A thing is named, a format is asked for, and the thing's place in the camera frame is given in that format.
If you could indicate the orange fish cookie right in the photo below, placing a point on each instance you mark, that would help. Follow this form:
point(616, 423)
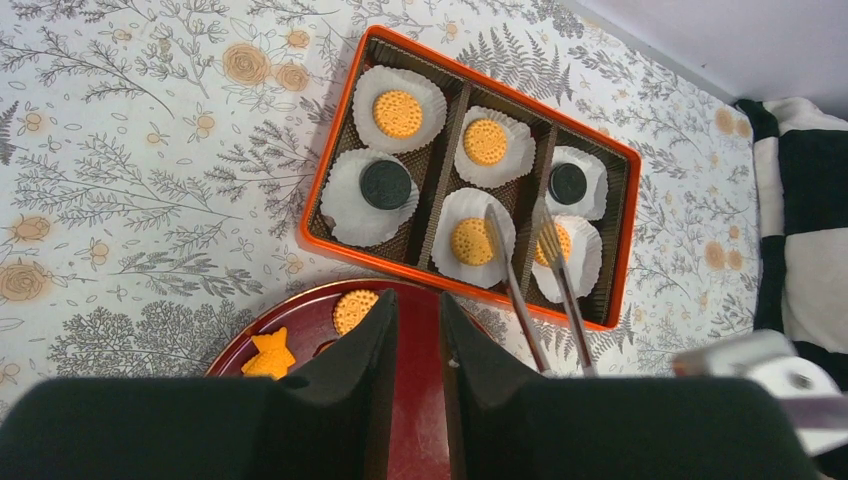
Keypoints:
point(274, 359)

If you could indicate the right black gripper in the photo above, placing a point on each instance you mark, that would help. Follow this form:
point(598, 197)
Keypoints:
point(810, 397)

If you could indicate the black round cookie bottom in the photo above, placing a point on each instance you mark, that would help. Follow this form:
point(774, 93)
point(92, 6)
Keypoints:
point(567, 184)

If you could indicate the dark red round plate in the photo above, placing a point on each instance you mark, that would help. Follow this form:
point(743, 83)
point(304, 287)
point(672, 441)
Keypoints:
point(418, 447)

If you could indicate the orange compartment cookie tin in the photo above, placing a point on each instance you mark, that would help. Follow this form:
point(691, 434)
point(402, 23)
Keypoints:
point(408, 254)

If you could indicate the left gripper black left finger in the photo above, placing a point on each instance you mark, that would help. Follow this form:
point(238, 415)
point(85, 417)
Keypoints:
point(331, 418)

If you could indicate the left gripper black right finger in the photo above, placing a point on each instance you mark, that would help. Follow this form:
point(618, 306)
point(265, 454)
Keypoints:
point(484, 417)

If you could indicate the floral table mat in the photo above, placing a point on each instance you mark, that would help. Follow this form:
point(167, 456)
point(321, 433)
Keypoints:
point(156, 157)

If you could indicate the black round cookie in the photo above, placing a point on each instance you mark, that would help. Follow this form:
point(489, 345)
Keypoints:
point(567, 184)
point(385, 184)

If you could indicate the black white checkered blanket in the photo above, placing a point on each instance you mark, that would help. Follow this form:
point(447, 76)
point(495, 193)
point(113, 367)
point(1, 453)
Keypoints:
point(800, 160)

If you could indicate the white paper cup liner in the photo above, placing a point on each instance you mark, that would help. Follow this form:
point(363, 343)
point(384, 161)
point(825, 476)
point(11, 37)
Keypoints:
point(460, 204)
point(380, 79)
point(593, 206)
point(353, 221)
point(519, 157)
point(583, 265)

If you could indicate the round orange cookie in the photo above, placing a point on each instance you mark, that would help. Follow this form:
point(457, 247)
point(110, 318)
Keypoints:
point(469, 242)
point(564, 241)
point(352, 308)
point(397, 114)
point(485, 142)

